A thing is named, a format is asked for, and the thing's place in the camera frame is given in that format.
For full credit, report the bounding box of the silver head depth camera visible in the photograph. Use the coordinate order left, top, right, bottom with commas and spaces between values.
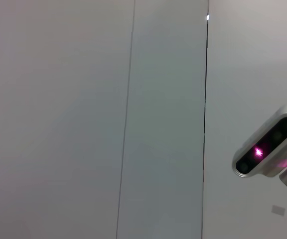
231, 101, 287, 179

